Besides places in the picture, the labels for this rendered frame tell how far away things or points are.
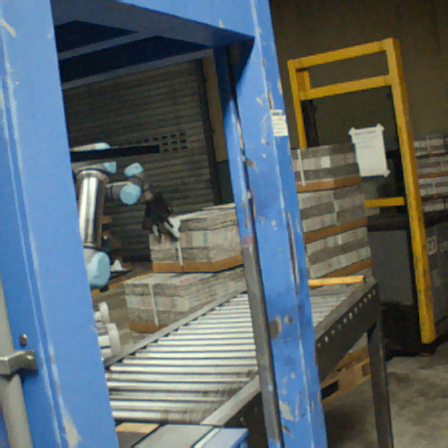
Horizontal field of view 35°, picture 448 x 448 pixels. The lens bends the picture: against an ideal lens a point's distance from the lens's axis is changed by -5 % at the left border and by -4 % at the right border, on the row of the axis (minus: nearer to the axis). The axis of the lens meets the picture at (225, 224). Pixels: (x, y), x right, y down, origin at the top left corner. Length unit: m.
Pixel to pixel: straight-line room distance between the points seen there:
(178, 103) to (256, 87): 9.68
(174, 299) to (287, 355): 1.88
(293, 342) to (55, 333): 0.61
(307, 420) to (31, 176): 0.73
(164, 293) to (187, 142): 7.78
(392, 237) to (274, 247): 3.37
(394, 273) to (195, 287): 1.80
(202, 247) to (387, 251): 1.71
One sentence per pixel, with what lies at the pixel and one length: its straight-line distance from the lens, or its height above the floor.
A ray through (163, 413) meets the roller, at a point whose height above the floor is 0.79.
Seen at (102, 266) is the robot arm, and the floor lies 1.00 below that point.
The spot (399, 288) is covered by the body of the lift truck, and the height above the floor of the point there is 0.39.
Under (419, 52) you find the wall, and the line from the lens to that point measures 9.84.
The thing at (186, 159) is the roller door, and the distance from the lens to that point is 10.77.
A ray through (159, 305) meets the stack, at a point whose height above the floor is 0.73.
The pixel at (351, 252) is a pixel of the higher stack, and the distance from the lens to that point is 3.96.
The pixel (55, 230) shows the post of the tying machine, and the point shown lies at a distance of 0.63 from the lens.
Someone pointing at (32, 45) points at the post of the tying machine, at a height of 1.39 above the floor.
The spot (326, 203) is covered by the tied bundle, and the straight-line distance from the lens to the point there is 3.79.
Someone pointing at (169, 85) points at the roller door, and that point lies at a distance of 10.90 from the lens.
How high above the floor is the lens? 1.27
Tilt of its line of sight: 5 degrees down
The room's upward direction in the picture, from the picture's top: 8 degrees counter-clockwise
